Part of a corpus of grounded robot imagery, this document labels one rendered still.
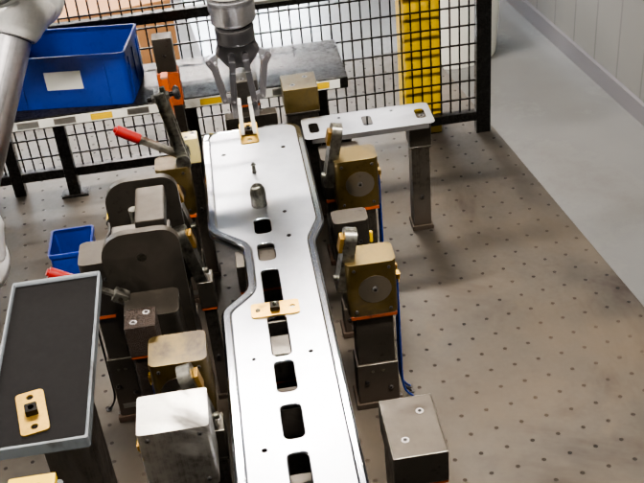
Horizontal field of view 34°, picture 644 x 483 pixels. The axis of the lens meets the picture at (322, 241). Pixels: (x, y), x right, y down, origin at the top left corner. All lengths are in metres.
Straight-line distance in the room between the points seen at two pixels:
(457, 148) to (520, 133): 1.50
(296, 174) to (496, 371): 0.57
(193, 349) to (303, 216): 0.50
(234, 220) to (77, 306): 0.51
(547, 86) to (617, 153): 0.62
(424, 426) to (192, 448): 0.33
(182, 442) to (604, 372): 0.95
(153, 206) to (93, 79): 0.75
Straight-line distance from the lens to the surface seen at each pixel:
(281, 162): 2.21
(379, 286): 1.84
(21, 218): 2.77
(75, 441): 1.41
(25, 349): 1.58
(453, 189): 2.63
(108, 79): 2.46
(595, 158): 4.14
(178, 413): 1.48
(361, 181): 2.13
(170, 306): 1.72
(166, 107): 2.08
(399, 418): 1.54
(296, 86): 2.37
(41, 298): 1.67
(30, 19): 2.34
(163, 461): 1.50
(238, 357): 1.72
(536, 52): 4.96
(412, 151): 2.37
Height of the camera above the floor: 2.12
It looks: 35 degrees down
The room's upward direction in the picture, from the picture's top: 6 degrees counter-clockwise
